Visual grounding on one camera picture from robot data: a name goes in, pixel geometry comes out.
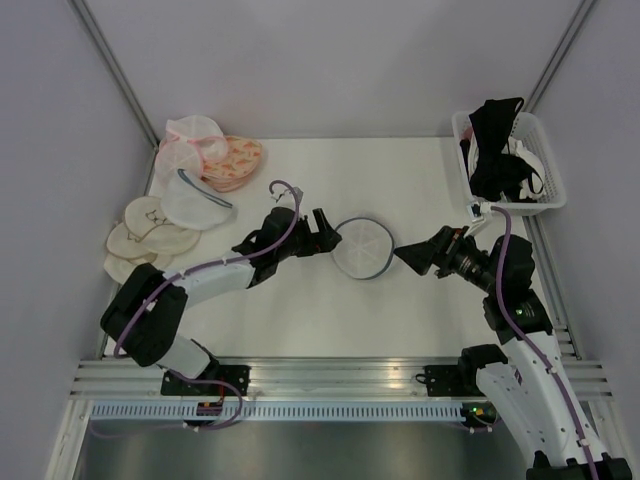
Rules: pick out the aluminium frame post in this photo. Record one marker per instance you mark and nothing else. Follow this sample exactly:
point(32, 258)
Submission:
point(90, 24)
point(575, 26)

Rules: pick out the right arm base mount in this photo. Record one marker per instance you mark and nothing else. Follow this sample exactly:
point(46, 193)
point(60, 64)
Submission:
point(445, 381)

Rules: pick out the right aluminium frame post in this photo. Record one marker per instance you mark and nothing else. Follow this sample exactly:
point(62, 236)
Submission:
point(575, 26)

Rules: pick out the white mesh bag blue zipper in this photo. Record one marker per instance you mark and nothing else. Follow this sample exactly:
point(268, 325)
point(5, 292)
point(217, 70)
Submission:
point(366, 249)

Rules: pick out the orange patterned laundry bag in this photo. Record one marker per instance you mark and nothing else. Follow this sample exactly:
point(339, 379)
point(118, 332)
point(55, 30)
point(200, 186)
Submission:
point(243, 157)

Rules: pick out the white slotted cable duct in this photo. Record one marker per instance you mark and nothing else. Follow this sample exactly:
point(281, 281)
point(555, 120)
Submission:
point(279, 410)

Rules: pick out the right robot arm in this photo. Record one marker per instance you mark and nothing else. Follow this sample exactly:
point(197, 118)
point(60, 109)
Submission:
point(521, 375)

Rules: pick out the left aluminium frame post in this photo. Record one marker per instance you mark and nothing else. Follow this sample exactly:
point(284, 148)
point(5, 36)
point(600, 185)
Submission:
point(90, 24)

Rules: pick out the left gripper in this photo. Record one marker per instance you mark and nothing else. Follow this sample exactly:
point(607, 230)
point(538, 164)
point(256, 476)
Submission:
point(323, 242)

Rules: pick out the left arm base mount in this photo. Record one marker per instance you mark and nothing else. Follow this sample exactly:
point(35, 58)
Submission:
point(218, 380)

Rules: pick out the beige laundry bag bottom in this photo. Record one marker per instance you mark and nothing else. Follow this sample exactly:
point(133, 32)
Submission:
point(120, 269)

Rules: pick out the white plastic basket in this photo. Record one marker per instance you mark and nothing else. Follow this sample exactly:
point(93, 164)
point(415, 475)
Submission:
point(528, 130)

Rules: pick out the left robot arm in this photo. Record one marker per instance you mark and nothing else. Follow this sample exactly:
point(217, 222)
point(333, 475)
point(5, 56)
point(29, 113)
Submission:
point(144, 317)

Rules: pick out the white mesh bag blue trim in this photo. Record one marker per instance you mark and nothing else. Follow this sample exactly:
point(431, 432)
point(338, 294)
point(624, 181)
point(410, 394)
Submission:
point(188, 202)

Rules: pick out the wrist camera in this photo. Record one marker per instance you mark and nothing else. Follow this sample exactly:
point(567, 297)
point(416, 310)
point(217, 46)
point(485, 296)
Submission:
point(480, 215)
point(297, 193)

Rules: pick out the pink trimmed mesh bag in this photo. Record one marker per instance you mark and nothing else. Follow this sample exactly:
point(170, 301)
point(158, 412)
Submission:
point(174, 155)

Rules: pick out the beige laundry bag top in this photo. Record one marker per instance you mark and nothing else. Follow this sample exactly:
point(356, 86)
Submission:
point(143, 215)

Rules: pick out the beige laundry bag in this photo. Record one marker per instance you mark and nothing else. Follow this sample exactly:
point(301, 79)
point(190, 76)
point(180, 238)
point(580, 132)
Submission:
point(143, 215)
point(120, 269)
point(166, 239)

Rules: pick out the black bra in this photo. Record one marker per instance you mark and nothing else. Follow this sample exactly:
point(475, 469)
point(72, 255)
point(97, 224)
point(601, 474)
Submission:
point(496, 172)

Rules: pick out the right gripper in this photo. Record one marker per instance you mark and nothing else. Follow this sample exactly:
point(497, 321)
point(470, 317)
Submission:
point(421, 255)

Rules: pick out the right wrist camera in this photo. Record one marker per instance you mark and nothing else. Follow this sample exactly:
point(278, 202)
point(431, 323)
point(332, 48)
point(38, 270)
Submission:
point(480, 215)

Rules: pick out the aluminium rail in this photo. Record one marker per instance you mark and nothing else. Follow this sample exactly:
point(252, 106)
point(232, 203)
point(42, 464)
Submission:
point(271, 378)

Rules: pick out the white bra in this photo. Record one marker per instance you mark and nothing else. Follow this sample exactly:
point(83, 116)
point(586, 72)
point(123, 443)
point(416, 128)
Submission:
point(531, 187)

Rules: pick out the pink mesh bag top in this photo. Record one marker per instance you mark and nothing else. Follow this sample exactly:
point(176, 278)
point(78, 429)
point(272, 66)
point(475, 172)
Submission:
point(194, 128)

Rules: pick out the beige laundry bag middle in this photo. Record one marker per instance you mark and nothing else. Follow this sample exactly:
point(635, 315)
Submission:
point(166, 239)

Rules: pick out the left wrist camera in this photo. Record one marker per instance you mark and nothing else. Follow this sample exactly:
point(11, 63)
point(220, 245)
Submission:
point(297, 193)

